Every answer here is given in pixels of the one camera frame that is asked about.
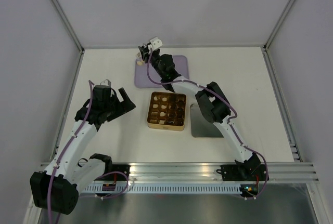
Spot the left aluminium frame post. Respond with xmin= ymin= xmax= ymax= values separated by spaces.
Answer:
xmin=50 ymin=0 xmax=84 ymax=54

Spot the purple plastic tray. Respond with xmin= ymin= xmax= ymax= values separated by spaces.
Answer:
xmin=134 ymin=55 xmax=189 ymax=88

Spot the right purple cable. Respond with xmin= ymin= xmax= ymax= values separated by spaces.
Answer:
xmin=145 ymin=47 xmax=270 ymax=183

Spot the purple cable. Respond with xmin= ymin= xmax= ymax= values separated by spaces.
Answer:
xmin=145 ymin=47 xmax=270 ymax=183
xmin=46 ymin=80 xmax=131 ymax=223

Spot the gold chocolate box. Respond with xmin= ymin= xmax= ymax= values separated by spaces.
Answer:
xmin=147 ymin=91 xmax=187 ymax=131

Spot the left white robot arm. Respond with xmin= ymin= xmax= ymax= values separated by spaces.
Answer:
xmin=30 ymin=84 xmax=136 ymax=215

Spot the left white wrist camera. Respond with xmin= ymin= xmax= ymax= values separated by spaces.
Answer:
xmin=100 ymin=79 xmax=111 ymax=87

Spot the silver tin lid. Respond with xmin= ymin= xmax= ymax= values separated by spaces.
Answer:
xmin=190 ymin=104 xmax=224 ymax=138

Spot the white slotted cable duct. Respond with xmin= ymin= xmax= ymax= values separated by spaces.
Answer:
xmin=83 ymin=182 xmax=241 ymax=194

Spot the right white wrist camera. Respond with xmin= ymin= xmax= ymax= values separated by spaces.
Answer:
xmin=147 ymin=37 xmax=163 ymax=51

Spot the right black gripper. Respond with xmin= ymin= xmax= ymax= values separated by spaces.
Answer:
xmin=138 ymin=44 xmax=164 ymax=78

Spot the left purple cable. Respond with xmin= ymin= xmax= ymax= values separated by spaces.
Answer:
xmin=46 ymin=80 xmax=131 ymax=223

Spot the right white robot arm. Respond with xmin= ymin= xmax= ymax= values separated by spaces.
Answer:
xmin=138 ymin=44 xmax=268 ymax=181

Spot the aluminium mounting rail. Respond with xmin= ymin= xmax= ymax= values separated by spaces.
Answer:
xmin=128 ymin=162 xmax=319 ymax=183

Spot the aluminium frame post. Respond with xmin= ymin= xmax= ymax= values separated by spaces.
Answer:
xmin=263 ymin=0 xmax=297 ymax=51
xmin=50 ymin=0 xmax=84 ymax=54

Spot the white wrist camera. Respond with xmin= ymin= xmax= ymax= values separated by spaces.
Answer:
xmin=100 ymin=79 xmax=111 ymax=87
xmin=147 ymin=37 xmax=163 ymax=51

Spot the right aluminium frame post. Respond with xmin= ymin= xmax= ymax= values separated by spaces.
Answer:
xmin=263 ymin=0 xmax=297 ymax=51

